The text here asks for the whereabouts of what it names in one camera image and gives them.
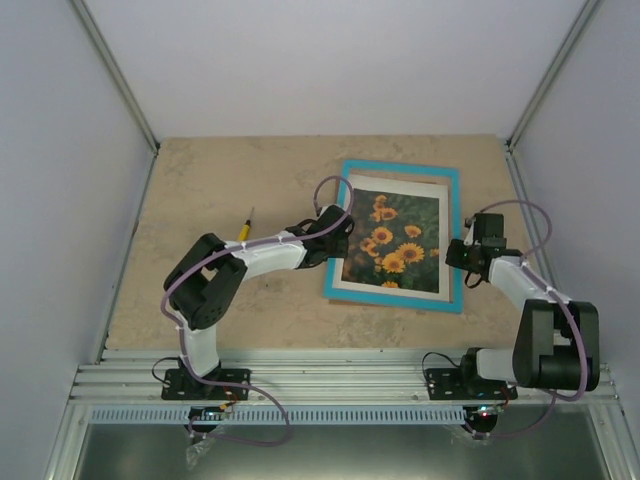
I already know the sunflower photo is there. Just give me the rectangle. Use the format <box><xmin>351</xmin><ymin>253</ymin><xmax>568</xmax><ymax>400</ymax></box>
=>
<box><xmin>341</xmin><ymin>189</ymin><xmax>440</xmax><ymax>295</ymax></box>

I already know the white mat board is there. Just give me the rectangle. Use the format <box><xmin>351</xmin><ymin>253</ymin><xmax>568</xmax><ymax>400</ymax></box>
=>
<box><xmin>330</xmin><ymin>174</ymin><xmax>451</xmax><ymax>302</ymax></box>

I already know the blue wooden picture frame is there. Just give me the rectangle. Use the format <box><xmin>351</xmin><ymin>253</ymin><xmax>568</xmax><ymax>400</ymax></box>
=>
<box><xmin>324</xmin><ymin>159</ymin><xmax>464</xmax><ymax>313</ymax></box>

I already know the yellow handled screwdriver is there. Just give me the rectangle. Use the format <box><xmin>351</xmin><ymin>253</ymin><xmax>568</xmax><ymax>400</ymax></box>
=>
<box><xmin>237</xmin><ymin>207</ymin><xmax>255</xmax><ymax>243</ymax></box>

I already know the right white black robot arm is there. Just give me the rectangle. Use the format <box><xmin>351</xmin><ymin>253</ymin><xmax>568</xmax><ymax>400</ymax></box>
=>
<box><xmin>446</xmin><ymin>212</ymin><xmax>600</xmax><ymax>401</ymax></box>

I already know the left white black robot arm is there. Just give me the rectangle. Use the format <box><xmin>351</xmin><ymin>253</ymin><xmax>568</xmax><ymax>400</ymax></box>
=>
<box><xmin>160</xmin><ymin>204</ymin><xmax>355</xmax><ymax>399</ymax></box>

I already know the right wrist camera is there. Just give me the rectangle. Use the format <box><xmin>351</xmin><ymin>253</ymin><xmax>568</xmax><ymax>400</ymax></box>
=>
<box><xmin>463</xmin><ymin>215</ymin><xmax>477</xmax><ymax>246</ymax></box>

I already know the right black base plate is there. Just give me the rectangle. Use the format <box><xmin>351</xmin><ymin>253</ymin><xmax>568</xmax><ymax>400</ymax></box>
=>
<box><xmin>423</xmin><ymin>368</ymin><xmax>518</xmax><ymax>401</ymax></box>

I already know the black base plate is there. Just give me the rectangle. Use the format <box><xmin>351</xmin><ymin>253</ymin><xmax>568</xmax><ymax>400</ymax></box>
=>
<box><xmin>161</xmin><ymin>368</ymin><xmax>251</xmax><ymax>401</ymax></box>
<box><xmin>423</xmin><ymin>368</ymin><xmax>518</xmax><ymax>401</ymax></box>

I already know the grey slotted cable duct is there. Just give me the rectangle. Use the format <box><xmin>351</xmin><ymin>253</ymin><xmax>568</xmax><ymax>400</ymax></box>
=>
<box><xmin>90</xmin><ymin>405</ymin><xmax>466</xmax><ymax>426</ymax></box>

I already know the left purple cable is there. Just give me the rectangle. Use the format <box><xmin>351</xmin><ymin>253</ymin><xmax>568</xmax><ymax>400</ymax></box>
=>
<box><xmin>159</xmin><ymin>174</ymin><xmax>292</xmax><ymax>446</ymax></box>

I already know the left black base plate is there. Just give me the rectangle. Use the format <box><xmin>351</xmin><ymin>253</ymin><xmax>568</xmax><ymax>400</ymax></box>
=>
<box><xmin>161</xmin><ymin>368</ymin><xmax>251</xmax><ymax>401</ymax></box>

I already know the aluminium profile rail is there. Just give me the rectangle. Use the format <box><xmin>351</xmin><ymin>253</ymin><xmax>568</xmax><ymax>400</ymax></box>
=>
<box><xmin>69</xmin><ymin>349</ymin><xmax>621</xmax><ymax>406</ymax></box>

